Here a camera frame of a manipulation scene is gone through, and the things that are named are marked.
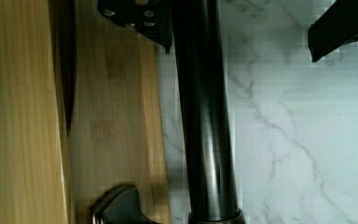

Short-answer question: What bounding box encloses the wooden drawer box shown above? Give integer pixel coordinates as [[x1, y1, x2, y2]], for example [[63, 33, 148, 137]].
[[0, 0, 171, 224]]

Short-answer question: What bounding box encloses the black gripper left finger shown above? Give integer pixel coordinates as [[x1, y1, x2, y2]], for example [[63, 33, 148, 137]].
[[97, 0, 172, 54]]

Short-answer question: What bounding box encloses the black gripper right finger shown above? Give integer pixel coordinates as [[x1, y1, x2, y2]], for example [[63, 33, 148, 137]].
[[308, 0, 358, 63]]

